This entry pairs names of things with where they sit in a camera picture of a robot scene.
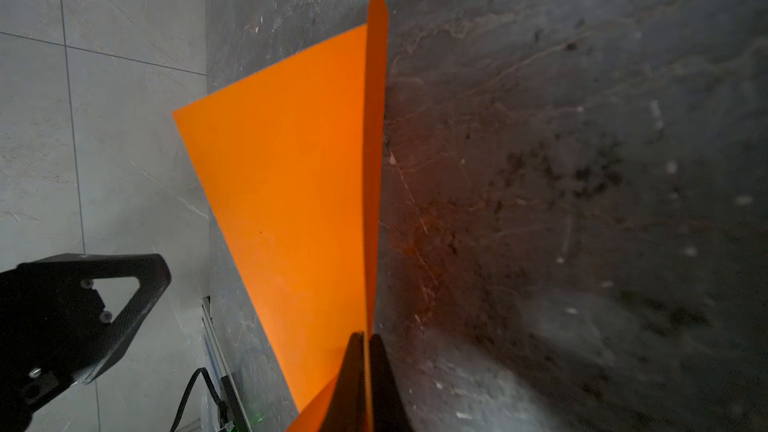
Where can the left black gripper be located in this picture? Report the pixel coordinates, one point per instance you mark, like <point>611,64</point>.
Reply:
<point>56,328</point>

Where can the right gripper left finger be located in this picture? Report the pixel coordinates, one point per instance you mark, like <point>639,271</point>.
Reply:
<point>347,408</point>

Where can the aluminium mounting rail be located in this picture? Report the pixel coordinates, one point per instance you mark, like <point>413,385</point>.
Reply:
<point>214,417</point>

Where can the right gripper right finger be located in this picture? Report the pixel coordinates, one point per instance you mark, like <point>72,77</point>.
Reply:
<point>389,414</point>

